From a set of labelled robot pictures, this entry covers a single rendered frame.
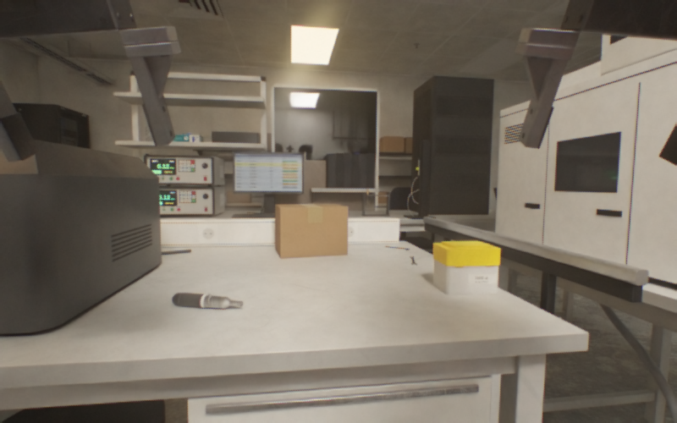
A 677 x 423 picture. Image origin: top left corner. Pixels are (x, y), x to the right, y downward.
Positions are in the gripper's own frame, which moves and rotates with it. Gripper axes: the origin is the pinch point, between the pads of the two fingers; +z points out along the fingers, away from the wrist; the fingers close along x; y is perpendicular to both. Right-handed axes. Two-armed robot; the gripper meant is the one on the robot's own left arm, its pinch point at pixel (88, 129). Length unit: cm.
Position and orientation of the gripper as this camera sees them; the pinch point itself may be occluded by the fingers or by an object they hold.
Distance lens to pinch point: 41.7
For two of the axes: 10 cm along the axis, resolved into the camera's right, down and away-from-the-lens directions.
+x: -9.8, 1.3, -1.2
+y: -1.7, -4.7, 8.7
